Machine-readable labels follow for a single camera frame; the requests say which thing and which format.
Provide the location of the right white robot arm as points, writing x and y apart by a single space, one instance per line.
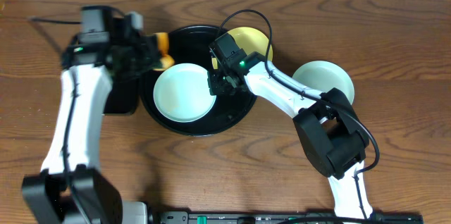
332 137

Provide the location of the mint green plate with stain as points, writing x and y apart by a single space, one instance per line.
324 75

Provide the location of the black rectangular tray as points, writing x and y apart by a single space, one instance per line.
123 98

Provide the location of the yellow green scrub sponge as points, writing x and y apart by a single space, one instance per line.
162 41

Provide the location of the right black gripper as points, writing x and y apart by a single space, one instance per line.
215 88

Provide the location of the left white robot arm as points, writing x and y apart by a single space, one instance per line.
70 187

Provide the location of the black round tray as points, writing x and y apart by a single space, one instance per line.
190 44

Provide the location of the yellow plate with stain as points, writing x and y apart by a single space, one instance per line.
251 40

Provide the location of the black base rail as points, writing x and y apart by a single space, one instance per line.
182 217

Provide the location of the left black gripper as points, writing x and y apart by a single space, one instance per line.
149 51

